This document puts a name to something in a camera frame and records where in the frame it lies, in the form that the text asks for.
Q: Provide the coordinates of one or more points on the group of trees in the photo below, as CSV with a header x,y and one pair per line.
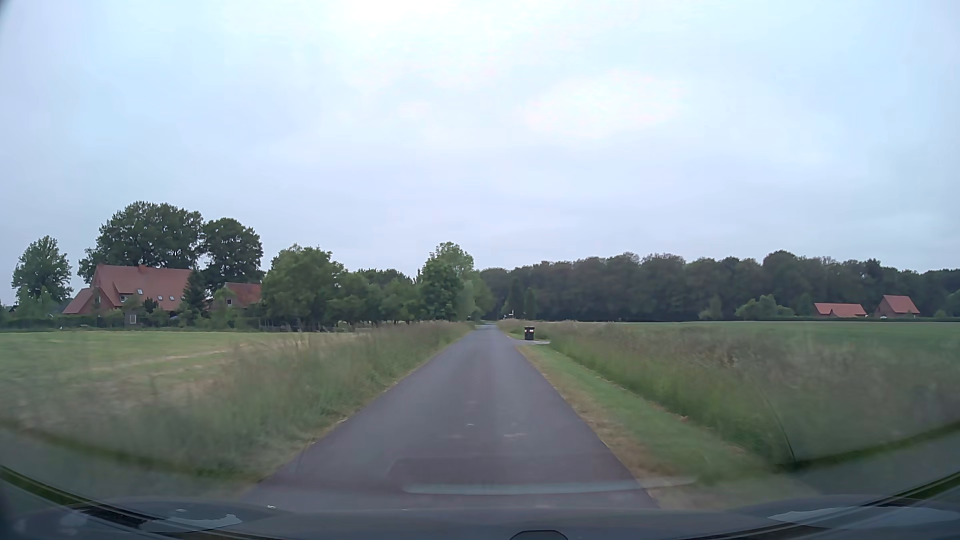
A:
x,y
360,296

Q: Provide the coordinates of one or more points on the grey asphalt road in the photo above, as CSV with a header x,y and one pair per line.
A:
x,y
469,420

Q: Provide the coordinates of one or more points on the dark wood of trees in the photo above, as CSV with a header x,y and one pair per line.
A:
x,y
675,285

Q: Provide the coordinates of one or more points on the tall grass verge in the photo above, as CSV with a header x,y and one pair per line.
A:
x,y
300,390

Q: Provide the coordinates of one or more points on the mown grass verge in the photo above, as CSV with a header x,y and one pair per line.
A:
x,y
645,435

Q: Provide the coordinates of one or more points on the small red-roofed brick building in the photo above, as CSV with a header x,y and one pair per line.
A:
x,y
241,295

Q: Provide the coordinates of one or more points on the large round-crowned tree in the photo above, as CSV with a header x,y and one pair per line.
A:
x,y
232,251
146,236

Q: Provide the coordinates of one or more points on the car's own bonnet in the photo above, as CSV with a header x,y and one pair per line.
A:
x,y
480,521

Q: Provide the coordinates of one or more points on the large red-roofed brick farmhouse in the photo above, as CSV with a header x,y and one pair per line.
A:
x,y
139,287

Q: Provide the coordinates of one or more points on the green grass field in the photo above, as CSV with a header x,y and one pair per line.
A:
x,y
825,337

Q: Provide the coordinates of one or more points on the low red-roofed building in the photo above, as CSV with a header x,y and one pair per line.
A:
x,y
840,309

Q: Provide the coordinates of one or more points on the dark green hedge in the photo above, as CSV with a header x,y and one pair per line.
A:
x,y
112,322

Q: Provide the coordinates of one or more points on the pale mown grass field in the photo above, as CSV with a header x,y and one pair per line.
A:
x,y
97,360

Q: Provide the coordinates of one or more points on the red-roofed gabled brick house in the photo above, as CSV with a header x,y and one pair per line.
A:
x,y
898,305

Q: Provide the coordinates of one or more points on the single green tree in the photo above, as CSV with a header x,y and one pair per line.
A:
x,y
41,274

